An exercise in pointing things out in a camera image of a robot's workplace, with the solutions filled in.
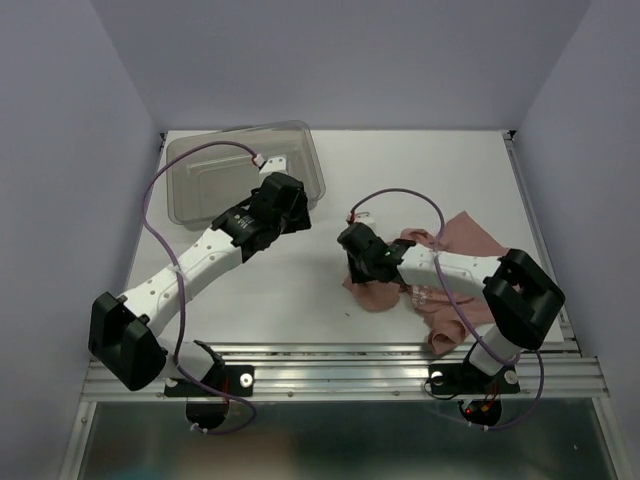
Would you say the pink t shirt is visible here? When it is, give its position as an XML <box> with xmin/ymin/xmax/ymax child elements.
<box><xmin>342</xmin><ymin>211</ymin><xmax>507</xmax><ymax>355</ymax></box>

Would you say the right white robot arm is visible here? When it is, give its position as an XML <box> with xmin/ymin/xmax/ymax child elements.
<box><xmin>337</xmin><ymin>222</ymin><xmax>565</xmax><ymax>390</ymax></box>

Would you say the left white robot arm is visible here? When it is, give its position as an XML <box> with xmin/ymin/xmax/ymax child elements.
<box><xmin>88</xmin><ymin>172</ymin><xmax>311</xmax><ymax>394</ymax></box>

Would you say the clear plastic bin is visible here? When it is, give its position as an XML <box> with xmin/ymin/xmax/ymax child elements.
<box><xmin>164</xmin><ymin>120</ymin><xmax>325</xmax><ymax>229</ymax></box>

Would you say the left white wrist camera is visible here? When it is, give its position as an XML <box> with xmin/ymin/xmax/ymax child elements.
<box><xmin>259</xmin><ymin>156</ymin><xmax>288</xmax><ymax>175</ymax></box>

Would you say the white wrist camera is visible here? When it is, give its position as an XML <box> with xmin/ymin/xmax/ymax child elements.
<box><xmin>259</xmin><ymin>156</ymin><xmax>288</xmax><ymax>175</ymax></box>
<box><xmin>346</xmin><ymin>212</ymin><xmax>376</xmax><ymax>228</ymax></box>

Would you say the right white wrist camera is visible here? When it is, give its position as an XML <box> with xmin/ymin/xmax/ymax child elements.
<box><xmin>346</xmin><ymin>212</ymin><xmax>376</xmax><ymax>228</ymax></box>

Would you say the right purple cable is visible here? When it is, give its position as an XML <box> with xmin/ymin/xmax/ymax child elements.
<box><xmin>349</xmin><ymin>188</ymin><xmax>546</xmax><ymax>432</ymax></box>

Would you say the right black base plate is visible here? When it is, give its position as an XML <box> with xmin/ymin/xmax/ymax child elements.
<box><xmin>424</xmin><ymin>363</ymin><xmax>520</xmax><ymax>398</ymax></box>

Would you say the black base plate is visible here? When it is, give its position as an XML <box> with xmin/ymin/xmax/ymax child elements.
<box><xmin>424</xmin><ymin>363</ymin><xmax>520</xmax><ymax>398</ymax></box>
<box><xmin>164</xmin><ymin>364</ymin><xmax>255</xmax><ymax>398</ymax></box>

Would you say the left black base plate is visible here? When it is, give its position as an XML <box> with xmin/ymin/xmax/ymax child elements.
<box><xmin>164</xmin><ymin>364</ymin><xmax>255</xmax><ymax>398</ymax></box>

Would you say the aluminium rail frame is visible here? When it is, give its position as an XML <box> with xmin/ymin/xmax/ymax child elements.
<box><xmin>79</xmin><ymin>130</ymin><xmax>612</xmax><ymax>401</ymax></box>

